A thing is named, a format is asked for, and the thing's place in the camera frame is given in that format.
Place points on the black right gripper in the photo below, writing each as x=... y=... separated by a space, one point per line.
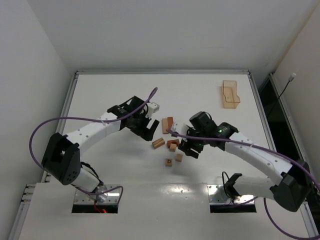
x=189 y=143

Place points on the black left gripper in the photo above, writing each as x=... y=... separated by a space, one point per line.
x=141 y=127

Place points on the plain light wood cube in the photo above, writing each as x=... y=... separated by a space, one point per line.
x=179 y=158

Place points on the striped light wood block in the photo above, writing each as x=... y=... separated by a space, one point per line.
x=158 y=143

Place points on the red arch wood block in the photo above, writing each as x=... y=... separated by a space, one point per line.
x=173 y=141

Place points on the transparent amber plastic bin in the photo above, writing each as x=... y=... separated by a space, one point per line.
x=229 y=93

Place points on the dark red wood block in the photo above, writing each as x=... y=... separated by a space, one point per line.
x=170 y=122

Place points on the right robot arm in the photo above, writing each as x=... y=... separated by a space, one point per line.
x=286 y=182

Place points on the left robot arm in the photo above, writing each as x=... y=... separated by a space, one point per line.
x=62 y=157

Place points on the small light wood cube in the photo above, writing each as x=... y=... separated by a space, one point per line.
x=172 y=147

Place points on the wood cube letter D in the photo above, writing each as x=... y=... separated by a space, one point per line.
x=168 y=162

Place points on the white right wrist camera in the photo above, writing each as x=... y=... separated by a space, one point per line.
x=179 y=128

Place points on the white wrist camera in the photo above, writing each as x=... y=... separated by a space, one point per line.
x=179 y=128
x=152 y=108

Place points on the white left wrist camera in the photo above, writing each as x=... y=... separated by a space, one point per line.
x=152 y=108

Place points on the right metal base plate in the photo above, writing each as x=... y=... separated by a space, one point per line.
x=217 y=197

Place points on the metal base plate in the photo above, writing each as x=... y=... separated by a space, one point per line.
x=108 y=198
x=217 y=197

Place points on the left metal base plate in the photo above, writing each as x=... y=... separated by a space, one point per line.
x=108 y=198

